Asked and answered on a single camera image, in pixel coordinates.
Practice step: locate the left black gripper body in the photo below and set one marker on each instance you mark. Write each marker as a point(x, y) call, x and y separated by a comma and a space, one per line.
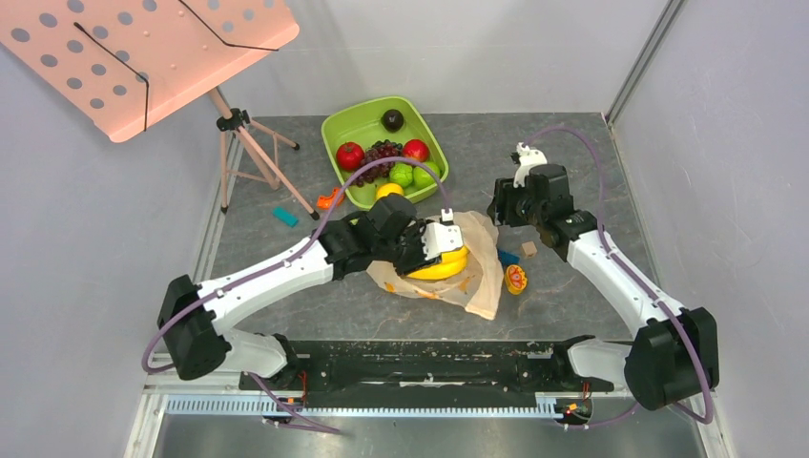
point(409, 248)

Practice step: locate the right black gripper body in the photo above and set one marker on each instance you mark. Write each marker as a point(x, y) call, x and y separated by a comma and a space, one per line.
point(503, 206)

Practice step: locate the yellow fake banana bunch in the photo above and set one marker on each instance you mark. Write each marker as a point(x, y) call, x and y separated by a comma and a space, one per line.
point(451, 264)

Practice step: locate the beige plastic banana-print bag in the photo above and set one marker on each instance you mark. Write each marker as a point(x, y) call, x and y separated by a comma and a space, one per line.
point(476, 288)

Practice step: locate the red fake grape bunch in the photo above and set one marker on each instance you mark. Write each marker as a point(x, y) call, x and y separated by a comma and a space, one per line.
point(379, 149)

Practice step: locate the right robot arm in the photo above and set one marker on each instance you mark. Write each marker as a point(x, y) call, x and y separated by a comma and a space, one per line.
point(674, 352)

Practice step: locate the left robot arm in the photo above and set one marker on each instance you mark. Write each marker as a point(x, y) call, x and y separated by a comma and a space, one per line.
point(197, 321)

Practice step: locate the yellow fake lemon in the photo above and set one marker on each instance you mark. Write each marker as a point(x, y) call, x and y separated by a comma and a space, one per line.
point(388, 189)

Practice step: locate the green fake apple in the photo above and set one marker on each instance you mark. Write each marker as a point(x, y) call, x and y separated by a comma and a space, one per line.
point(422, 178)

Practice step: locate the green bumpy fake fruit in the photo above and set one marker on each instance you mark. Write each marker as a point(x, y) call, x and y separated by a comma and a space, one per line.
point(401, 174)

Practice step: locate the red fake apple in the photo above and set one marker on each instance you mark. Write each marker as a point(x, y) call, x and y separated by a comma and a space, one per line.
point(416, 149)

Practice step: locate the red fake pomegranate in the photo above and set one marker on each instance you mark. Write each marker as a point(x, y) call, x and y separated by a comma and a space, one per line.
point(350, 156)

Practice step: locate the dark purple fake plum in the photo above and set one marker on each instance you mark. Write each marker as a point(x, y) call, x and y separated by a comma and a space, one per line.
point(392, 120)

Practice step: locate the small wooden block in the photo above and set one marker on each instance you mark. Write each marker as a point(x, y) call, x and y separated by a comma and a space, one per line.
point(529, 249)

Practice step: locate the blue toy brick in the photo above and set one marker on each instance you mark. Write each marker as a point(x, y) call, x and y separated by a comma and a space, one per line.
point(507, 258)

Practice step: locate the yellow orange round toy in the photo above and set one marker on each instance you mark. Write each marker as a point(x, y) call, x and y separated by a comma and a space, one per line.
point(515, 279)

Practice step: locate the orange curved toy block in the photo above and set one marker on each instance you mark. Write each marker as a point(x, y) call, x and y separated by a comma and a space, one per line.
point(335, 198)

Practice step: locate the teal toy block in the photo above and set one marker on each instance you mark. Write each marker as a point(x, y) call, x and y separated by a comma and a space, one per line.
point(285, 217)

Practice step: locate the green plastic basin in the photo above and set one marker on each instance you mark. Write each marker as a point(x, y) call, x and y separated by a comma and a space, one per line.
point(362, 124)

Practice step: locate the pink music stand tripod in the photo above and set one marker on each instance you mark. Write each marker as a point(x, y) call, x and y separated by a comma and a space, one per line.
point(233, 125)

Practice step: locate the pink perforated music stand desk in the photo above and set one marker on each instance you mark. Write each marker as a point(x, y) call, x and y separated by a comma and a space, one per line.
point(129, 64)

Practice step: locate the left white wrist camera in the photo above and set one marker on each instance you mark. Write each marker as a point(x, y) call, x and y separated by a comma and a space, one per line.
point(441, 235)

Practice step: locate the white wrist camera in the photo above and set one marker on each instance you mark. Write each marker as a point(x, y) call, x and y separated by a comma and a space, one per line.
point(441, 235)
point(525, 158)

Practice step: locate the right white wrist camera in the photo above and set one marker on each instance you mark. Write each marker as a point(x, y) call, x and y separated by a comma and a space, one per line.
point(525, 158)

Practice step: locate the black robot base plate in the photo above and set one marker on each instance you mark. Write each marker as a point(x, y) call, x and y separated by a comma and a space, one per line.
point(333, 366)

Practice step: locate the aluminium frame rail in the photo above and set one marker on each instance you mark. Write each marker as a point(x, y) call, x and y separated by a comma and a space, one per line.
point(215, 417)

